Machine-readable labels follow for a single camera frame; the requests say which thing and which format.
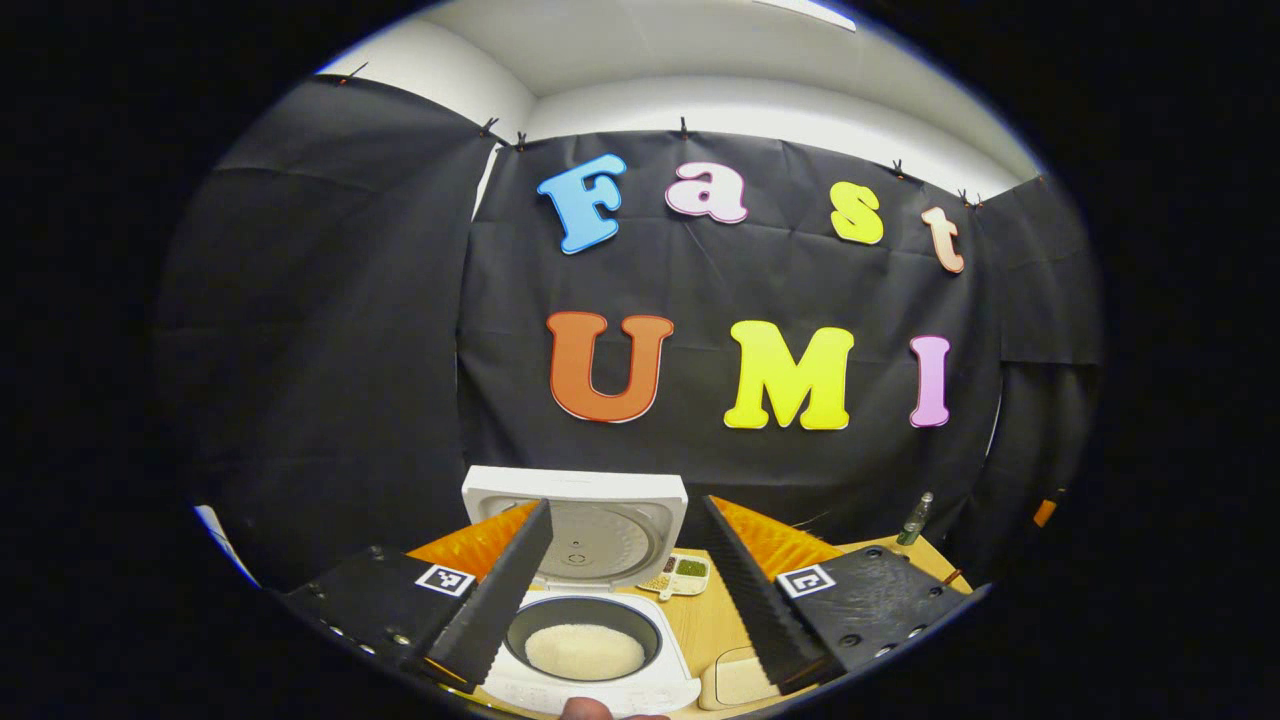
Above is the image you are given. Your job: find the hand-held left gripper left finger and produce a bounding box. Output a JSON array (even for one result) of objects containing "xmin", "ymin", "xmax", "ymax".
[{"xmin": 283, "ymin": 500, "xmax": 557, "ymax": 691}]

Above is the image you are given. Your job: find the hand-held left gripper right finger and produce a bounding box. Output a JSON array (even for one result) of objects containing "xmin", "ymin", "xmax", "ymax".
[{"xmin": 700, "ymin": 497, "xmax": 976, "ymax": 698}]

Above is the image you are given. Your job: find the clear container of rice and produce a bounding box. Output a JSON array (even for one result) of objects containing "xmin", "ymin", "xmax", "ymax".
[{"xmin": 698, "ymin": 645, "xmax": 791, "ymax": 711}]

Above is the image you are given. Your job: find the white rice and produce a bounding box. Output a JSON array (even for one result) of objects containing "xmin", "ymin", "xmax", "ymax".
[{"xmin": 525, "ymin": 624, "xmax": 646, "ymax": 681}]

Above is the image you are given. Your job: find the white rice cooker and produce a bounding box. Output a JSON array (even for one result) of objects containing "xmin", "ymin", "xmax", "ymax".
[{"xmin": 462, "ymin": 465, "xmax": 703, "ymax": 716}]

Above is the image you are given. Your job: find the white compartment tray of beans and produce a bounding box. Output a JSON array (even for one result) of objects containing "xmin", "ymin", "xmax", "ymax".
[{"xmin": 637, "ymin": 553, "xmax": 711, "ymax": 601}]

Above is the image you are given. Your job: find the green glass bottle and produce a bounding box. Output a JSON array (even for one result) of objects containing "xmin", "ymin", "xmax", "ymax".
[{"xmin": 897, "ymin": 492, "xmax": 934, "ymax": 546}]

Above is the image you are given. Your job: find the black backdrop cloth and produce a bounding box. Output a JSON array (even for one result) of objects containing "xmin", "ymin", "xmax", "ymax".
[{"xmin": 155, "ymin": 75, "xmax": 1106, "ymax": 591}]

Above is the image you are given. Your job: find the long ceiling light panel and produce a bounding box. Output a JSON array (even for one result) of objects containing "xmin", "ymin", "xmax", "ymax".
[{"xmin": 755, "ymin": 0, "xmax": 858, "ymax": 31}]

